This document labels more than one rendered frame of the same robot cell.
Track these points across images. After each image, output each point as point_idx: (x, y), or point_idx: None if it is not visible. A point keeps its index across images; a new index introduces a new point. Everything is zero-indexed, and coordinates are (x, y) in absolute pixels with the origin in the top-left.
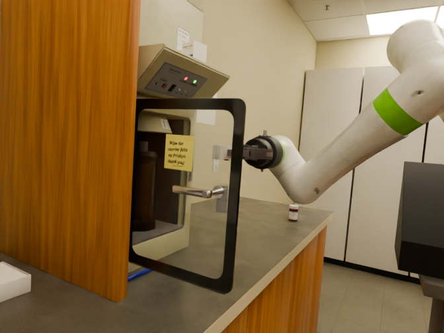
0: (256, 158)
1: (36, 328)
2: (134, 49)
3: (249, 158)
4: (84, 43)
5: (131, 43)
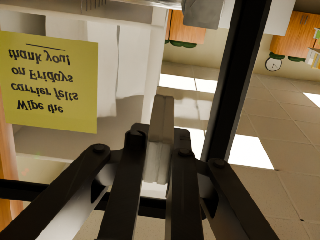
0: (259, 211)
1: None
2: (16, 208)
3: (232, 173)
4: None
5: (21, 208)
